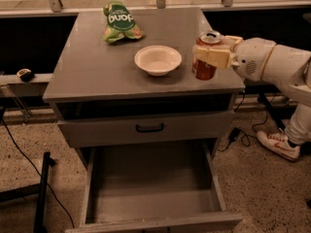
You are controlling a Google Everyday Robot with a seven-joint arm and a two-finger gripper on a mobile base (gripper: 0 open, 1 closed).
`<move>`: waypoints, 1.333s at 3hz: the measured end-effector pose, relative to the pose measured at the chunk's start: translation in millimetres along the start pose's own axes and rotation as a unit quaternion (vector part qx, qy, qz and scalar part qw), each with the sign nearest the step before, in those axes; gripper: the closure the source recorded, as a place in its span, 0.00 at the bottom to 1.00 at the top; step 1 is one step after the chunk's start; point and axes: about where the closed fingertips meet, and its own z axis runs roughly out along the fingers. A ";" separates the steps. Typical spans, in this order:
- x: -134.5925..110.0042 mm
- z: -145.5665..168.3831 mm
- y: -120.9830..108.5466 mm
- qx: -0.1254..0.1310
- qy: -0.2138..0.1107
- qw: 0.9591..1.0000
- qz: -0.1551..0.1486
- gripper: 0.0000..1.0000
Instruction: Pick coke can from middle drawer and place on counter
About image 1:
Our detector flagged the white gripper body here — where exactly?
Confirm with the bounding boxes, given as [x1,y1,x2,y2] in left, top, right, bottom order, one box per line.
[232,38,276,82]

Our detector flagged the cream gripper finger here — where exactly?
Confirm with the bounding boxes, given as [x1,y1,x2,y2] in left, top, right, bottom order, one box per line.
[192,45,236,69]
[223,35,243,47]

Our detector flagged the red coke can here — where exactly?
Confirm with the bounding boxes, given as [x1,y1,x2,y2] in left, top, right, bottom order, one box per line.
[191,30,223,81]

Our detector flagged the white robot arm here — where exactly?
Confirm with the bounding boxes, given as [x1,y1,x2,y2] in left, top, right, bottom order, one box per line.
[192,36,311,107]

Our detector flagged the closed grey drawer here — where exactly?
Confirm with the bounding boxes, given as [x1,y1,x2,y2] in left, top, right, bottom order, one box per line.
[58,110,234,148]

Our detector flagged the grey drawer cabinet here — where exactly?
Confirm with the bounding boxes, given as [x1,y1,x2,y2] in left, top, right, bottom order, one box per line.
[43,8,244,163]

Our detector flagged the open grey lower drawer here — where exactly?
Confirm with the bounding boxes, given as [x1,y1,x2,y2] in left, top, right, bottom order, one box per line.
[66,140,242,233]

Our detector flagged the white bowl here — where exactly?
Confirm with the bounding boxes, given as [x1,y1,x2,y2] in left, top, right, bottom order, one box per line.
[134,46,182,77]

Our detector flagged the black power adapter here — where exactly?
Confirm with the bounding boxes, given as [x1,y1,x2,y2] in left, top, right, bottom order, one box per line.
[228,127,241,142]

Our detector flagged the person leg light trousers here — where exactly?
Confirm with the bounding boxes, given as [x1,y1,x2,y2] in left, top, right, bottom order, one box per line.
[285,104,311,145]

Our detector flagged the white red sneaker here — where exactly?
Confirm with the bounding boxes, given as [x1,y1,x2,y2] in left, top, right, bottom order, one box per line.
[257,131,300,161]

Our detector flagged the green chip bag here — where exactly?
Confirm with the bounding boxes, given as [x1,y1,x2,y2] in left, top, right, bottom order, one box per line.
[103,1,144,44]

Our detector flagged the small black yellow object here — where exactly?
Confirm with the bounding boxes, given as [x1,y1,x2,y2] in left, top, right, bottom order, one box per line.
[17,68,34,82]

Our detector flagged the black metal stand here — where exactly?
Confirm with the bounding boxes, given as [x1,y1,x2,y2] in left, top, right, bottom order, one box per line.
[0,151,55,233]

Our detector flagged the black drawer handle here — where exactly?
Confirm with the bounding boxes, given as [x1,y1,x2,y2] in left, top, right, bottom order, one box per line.
[135,123,164,133]

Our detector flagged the black floor cable left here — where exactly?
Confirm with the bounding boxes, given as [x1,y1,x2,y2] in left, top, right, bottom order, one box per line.
[0,116,76,229]

